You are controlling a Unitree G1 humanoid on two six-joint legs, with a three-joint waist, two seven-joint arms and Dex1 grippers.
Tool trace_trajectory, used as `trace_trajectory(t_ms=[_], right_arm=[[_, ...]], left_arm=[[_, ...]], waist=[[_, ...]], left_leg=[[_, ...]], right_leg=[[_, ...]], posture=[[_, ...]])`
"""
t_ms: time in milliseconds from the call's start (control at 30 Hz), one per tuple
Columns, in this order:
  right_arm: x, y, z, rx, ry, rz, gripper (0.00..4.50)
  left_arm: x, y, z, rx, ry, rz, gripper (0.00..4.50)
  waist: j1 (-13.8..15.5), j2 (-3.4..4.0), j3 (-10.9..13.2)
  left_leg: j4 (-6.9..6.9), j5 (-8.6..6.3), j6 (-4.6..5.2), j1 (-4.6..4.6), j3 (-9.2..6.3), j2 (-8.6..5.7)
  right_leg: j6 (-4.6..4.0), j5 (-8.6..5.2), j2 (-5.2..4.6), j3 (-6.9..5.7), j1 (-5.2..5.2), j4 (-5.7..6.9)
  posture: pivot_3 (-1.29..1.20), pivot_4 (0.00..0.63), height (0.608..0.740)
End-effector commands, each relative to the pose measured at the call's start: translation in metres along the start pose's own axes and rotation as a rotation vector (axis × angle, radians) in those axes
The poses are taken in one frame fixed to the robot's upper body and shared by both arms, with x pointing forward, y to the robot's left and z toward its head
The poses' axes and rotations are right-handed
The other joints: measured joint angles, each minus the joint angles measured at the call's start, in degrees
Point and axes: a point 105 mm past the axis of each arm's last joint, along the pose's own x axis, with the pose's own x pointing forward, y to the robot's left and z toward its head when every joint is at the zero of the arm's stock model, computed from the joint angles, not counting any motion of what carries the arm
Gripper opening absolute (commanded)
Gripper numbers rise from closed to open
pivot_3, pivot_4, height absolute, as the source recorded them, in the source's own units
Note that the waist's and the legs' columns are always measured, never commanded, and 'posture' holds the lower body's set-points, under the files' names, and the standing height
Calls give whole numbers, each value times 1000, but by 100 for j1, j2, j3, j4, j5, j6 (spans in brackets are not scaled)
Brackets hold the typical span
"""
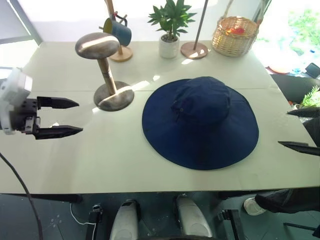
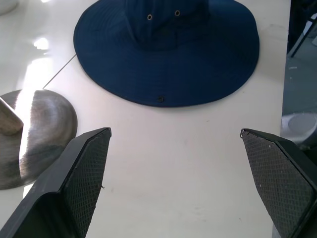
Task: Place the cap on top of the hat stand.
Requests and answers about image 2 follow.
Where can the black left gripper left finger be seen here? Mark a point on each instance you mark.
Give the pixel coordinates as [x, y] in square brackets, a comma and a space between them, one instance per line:
[74, 183]

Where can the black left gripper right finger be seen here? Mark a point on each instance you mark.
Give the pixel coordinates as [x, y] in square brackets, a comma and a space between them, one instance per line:
[277, 178]

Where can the navy blue wide-brim hat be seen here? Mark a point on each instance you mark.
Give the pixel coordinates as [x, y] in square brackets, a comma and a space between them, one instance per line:
[168, 62]

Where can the grey round stool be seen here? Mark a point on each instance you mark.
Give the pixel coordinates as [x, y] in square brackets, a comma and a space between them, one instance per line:
[299, 126]

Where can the dark chair frame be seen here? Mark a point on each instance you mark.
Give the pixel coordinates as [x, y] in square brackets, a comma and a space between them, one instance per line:
[301, 27]

